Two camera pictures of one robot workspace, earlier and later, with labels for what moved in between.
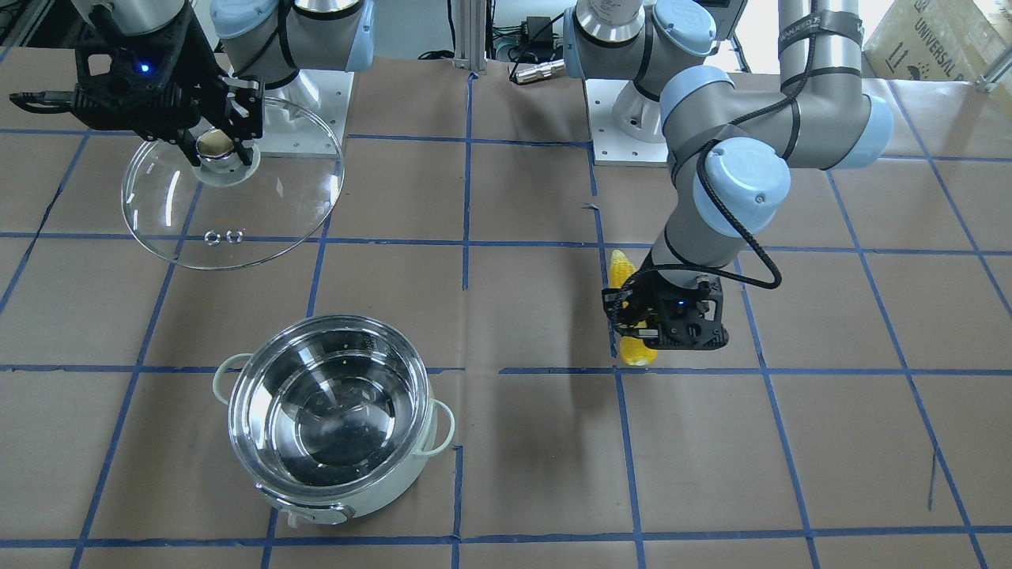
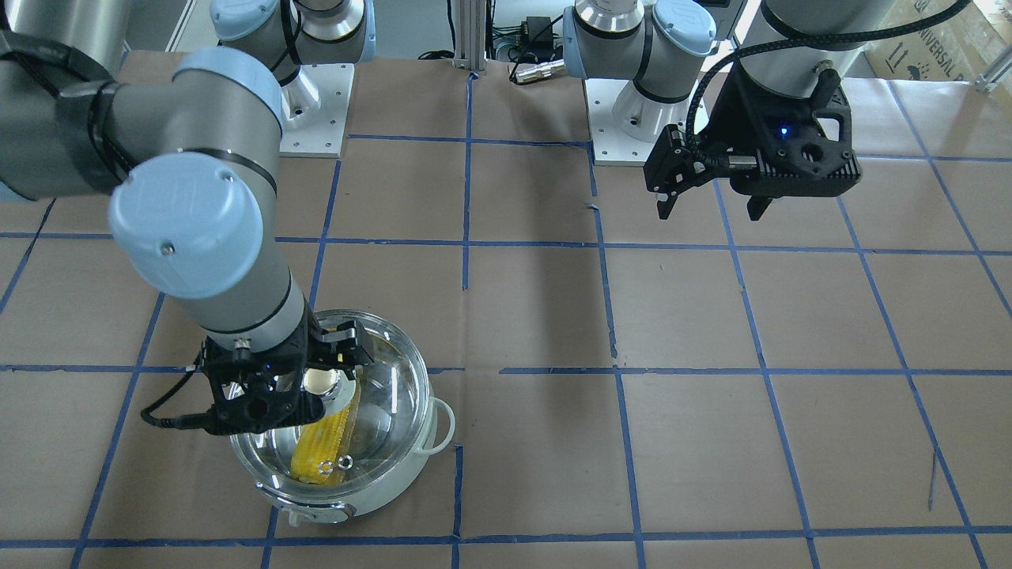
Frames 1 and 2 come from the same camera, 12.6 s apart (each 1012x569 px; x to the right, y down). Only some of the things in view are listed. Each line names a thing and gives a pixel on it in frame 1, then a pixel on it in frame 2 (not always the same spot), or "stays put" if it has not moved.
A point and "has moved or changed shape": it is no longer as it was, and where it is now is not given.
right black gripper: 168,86 to 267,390
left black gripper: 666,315 to 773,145
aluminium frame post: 470,35 stays put
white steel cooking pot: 330,417 stays put
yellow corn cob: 636,350 to 322,448
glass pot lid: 224,213 has moved or changed shape
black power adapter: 539,32 stays put
